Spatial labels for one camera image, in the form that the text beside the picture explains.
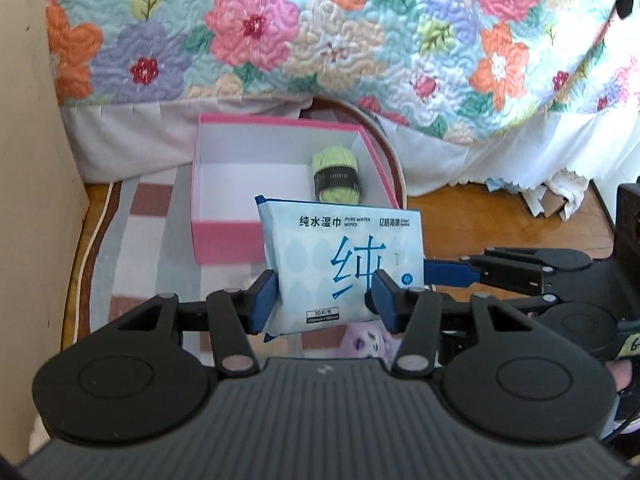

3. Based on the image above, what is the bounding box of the light blue wet wipes pack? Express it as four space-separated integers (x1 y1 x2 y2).
255 195 426 344

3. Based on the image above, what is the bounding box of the grey paper scrap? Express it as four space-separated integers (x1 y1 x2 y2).
486 176 532 194

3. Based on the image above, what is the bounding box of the green yarn ball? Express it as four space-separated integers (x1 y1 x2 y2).
311 145 362 206

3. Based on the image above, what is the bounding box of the beige wooden cabinet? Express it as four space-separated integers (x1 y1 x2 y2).
0 0 92 463

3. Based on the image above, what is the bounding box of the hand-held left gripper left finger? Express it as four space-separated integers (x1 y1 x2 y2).
95 269 280 380

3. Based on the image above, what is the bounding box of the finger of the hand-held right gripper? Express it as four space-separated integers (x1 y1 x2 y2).
424 247 594 295
500 293 562 314

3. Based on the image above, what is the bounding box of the floral quilted bedspread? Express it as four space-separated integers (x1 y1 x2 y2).
45 0 640 147

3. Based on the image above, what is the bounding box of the pink cardboard box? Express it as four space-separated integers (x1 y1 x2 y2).
190 112 407 266

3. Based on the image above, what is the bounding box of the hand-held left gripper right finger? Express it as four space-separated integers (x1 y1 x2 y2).
365 268 547 380

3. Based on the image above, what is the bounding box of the purple printed packet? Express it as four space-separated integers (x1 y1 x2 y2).
341 322 403 359

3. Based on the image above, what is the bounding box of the brown cardboard scrap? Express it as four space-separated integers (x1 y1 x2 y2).
522 187 569 220

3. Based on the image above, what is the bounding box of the checkered round rug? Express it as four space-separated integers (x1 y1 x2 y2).
62 100 416 361

